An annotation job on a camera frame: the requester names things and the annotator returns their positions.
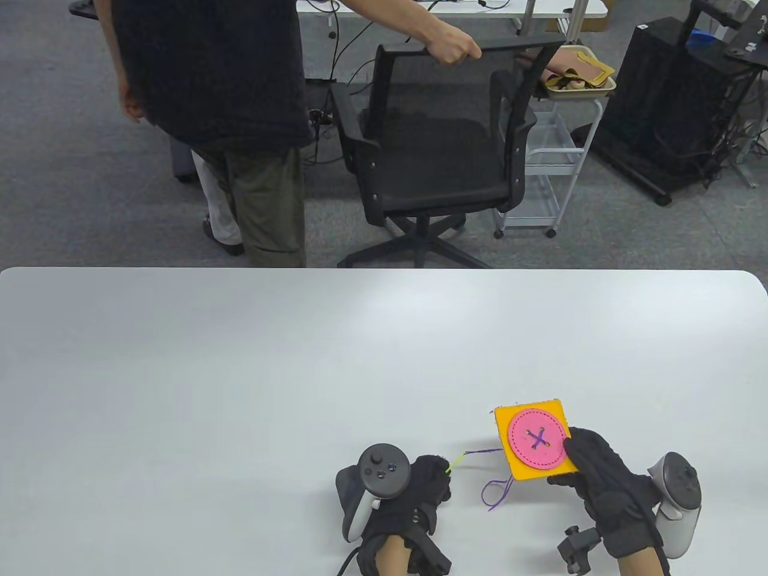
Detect person's left forearm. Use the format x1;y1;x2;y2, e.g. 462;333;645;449
374;536;412;576

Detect tangled black cables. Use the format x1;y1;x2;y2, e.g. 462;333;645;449
714;78;768;190
302;0;376;166

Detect yellow felt square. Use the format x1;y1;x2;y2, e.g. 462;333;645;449
493;397;578;483

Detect black mesh office chair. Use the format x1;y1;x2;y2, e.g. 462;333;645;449
329;32;568;269

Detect pink felt button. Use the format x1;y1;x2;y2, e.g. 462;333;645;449
508;408;571;468

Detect black equipment cabinet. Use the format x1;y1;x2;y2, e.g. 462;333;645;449
570;17;760;206

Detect beige plastic tray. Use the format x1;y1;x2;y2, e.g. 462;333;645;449
527;43;617;100

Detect white desk with metal legs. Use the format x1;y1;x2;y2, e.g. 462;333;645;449
296;0;610;82

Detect person's left hand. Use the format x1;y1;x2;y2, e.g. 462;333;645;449
356;454;452;576

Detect black equipment rack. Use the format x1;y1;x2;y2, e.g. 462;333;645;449
687;0;768;67

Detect person's right hand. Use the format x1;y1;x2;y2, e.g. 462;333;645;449
547;427;661;560

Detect brown cloth pieces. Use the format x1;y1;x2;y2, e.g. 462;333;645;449
517;49;616;88

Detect person's right forearm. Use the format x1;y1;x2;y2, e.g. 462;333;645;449
614;548;668;576

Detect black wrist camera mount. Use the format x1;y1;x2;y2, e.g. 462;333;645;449
408;531;452;576
556;525;601;575

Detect white wire trolley cart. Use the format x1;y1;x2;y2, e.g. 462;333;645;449
494;96;604;239

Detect brown cardboard box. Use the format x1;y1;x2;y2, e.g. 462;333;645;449
546;0;616;34

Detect purple thread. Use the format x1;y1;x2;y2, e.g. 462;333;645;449
462;427;551;512

